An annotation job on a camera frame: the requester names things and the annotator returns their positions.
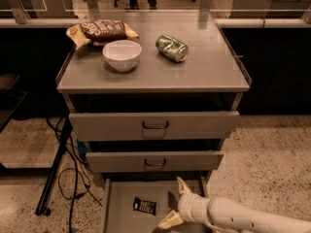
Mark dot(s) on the grey middle drawer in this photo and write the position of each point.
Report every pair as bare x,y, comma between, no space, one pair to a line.
154,161

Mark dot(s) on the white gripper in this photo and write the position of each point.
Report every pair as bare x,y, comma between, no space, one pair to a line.
189,206

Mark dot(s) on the brown chip bag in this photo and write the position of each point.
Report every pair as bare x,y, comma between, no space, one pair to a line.
99,32

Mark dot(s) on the green soda can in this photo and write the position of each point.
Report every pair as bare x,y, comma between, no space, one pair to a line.
172,48

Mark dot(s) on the black rxbar chocolate wrapper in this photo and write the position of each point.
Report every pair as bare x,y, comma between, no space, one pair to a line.
144,206

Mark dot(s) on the grey metal drawer cabinet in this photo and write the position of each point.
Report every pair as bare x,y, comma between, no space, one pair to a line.
209,80

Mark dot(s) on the white horizontal rail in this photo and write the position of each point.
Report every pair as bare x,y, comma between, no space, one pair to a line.
221,22

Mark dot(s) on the grey open bottom drawer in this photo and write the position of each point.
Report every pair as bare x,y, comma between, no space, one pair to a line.
120,217

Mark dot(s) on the white ceramic bowl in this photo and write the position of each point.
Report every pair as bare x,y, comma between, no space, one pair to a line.
122,55

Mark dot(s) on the grey top drawer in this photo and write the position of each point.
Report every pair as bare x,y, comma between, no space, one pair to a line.
153,126

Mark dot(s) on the black table leg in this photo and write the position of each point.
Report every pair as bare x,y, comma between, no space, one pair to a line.
42,206

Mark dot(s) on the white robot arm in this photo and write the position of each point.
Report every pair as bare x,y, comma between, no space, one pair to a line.
226,216

